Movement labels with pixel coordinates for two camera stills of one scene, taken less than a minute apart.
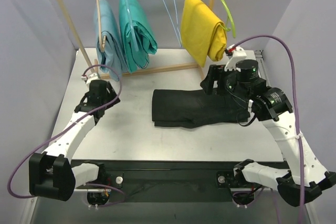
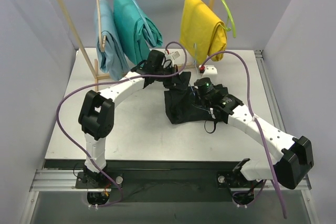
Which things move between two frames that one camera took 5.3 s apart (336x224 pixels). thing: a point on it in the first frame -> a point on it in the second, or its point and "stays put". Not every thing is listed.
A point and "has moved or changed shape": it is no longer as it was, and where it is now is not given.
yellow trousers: (202, 32) stays put
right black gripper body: (214, 77) -> (193, 98)
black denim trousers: (187, 108) has moved or changed shape
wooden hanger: (102, 45) stays put
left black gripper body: (87, 102) -> (172, 77)
